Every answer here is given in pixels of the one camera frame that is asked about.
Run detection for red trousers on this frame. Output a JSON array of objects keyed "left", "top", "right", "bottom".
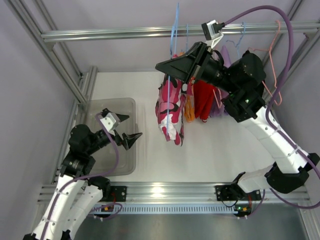
[{"left": 193, "top": 81, "right": 214, "bottom": 123}]

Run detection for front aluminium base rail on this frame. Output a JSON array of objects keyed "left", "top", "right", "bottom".
[{"left": 37, "top": 182, "right": 310, "bottom": 204}]

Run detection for aluminium hanging rail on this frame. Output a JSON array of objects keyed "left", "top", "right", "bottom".
[{"left": 40, "top": 20, "right": 320, "bottom": 43}]

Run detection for grey slotted cable duct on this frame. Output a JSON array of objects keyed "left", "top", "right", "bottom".
[{"left": 87, "top": 203, "right": 241, "bottom": 215}]

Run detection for right aluminium frame post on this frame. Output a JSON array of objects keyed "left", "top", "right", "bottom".
[{"left": 258, "top": 0, "right": 320, "bottom": 111}]

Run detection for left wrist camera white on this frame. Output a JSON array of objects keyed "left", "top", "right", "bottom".
[{"left": 100, "top": 112, "right": 121, "bottom": 134}]

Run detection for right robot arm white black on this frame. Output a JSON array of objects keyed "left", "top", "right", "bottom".
[{"left": 155, "top": 42, "right": 320, "bottom": 196}]

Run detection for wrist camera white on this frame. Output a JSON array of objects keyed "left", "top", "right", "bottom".
[
  {"left": 201, "top": 20, "right": 226, "bottom": 49},
  {"left": 100, "top": 112, "right": 121, "bottom": 134}
]

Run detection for pink hanger under red trousers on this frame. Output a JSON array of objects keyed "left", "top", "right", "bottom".
[{"left": 212, "top": 88, "right": 223, "bottom": 109}]

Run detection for lilac trousers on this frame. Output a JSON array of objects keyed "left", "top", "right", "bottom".
[{"left": 209, "top": 45, "right": 231, "bottom": 118}]

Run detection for orange white trousers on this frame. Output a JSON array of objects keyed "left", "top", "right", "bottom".
[{"left": 184, "top": 84, "right": 196, "bottom": 123}]

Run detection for left aluminium frame post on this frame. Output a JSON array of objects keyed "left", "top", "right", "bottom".
[{"left": 5, "top": 0, "right": 98, "bottom": 105}]

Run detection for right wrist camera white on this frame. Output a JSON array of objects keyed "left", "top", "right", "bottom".
[{"left": 201, "top": 20, "right": 226, "bottom": 49}]

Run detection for pink hanger under black trousers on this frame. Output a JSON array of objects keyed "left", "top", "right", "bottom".
[{"left": 247, "top": 19, "right": 283, "bottom": 106}]

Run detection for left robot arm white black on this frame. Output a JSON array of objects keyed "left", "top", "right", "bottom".
[{"left": 23, "top": 108, "right": 142, "bottom": 240}]

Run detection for clear plastic bin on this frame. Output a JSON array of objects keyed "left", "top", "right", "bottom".
[{"left": 74, "top": 97, "right": 139, "bottom": 177}]

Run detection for pink camouflage trousers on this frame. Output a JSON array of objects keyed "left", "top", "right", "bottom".
[{"left": 155, "top": 75, "right": 187, "bottom": 146}]

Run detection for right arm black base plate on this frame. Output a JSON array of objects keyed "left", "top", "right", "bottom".
[{"left": 215, "top": 184, "right": 262, "bottom": 202}]

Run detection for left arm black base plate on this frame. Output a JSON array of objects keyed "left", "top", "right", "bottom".
[{"left": 100, "top": 185, "right": 127, "bottom": 203}]

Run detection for aluminium frame post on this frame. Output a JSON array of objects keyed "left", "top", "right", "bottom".
[
  {"left": 5, "top": 0, "right": 98, "bottom": 105},
  {"left": 258, "top": 0, "right": 320, "bottom": 111}
]

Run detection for light blue wire hanger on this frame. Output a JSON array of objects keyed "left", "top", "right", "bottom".
[{"left": 166, "top": 2, "right": 181, "bottom": 141}]

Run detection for blue hanger under lilac trousers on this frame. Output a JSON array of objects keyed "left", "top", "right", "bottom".
[{"left": 226, "top": 21, "right": 247, "bottom": 60}]

